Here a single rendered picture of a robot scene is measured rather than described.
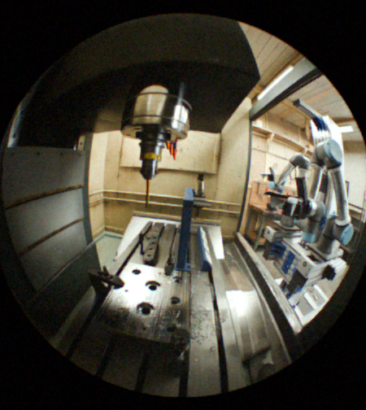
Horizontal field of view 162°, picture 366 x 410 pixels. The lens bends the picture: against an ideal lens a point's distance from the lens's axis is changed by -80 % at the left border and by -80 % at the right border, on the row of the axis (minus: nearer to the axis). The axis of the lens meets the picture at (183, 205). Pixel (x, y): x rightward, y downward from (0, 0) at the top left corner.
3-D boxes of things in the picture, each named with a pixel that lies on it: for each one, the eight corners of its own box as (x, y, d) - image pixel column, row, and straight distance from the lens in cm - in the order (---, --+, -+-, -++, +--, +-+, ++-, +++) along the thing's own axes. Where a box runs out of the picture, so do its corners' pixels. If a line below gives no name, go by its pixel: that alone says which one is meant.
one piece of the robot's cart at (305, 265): (322, 259, 128) (326, 248, 125) (331, 267, 123) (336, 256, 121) (294, 267, 96) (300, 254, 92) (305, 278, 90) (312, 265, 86)
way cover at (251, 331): (233, 265, 127) (237, 250, 119) (265, 357, 84) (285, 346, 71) (198, 263, 120) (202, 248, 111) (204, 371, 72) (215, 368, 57)
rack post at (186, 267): (190, 265, 70) (200, 206, 58) (190, 272, 66) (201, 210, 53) (170, 263, 70) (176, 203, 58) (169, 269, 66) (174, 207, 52)
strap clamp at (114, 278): (129, 298, 54) (123, 268, 43) (126, 304, 52) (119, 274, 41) (98, 287, 59) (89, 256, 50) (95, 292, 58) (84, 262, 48)
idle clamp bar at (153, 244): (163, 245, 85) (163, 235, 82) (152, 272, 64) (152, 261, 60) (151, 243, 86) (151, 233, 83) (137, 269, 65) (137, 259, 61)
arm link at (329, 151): (342, 233, 103) (324, 141, 89) (353, 242, 94) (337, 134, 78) (330, 241, 96) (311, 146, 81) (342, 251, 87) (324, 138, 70)
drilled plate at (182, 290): (188, 281, 56) (189, 272, 52) (185, 348, 40) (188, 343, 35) (130, 271, 59) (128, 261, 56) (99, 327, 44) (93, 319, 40)
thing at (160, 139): (140, 148, 36) (141, 138, 36) (164, 150, 36) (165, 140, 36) (136, 143, 30) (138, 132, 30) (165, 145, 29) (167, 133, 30)
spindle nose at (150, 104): (127, 141, 42) (133, 106, 46) (182, 145, 41) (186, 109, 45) (109, 125, 27) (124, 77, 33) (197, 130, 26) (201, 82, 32)
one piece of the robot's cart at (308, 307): (300, 279, 259) (305, 271, 251) (324, 311, 235) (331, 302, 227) (233, 293, 182) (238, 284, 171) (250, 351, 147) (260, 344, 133)
